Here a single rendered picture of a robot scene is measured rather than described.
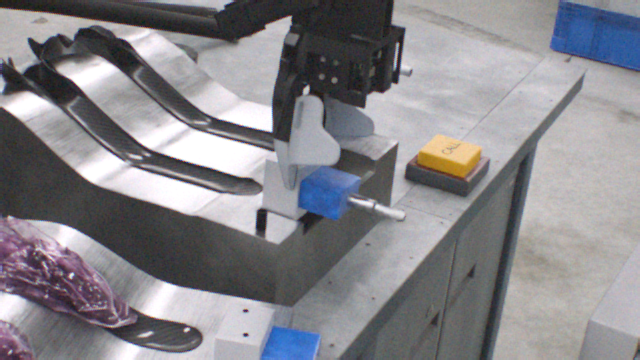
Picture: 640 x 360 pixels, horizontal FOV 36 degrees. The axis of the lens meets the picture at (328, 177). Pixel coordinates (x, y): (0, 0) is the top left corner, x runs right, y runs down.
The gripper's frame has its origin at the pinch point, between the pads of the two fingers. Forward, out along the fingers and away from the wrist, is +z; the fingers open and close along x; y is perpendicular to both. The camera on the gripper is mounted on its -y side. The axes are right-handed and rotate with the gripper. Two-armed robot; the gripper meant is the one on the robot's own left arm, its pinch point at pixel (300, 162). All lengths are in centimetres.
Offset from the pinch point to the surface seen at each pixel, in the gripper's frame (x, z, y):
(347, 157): 13.3, 5.2, -1.3
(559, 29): 316, 83, -48
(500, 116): 53, 13, 4
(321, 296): -0.1, 13.4, 3.5
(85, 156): -4.8, 4.0, -21.0
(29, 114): -5.7, 1.0, -27.1
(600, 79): 298, 93, -24
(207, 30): 49, 11, -42
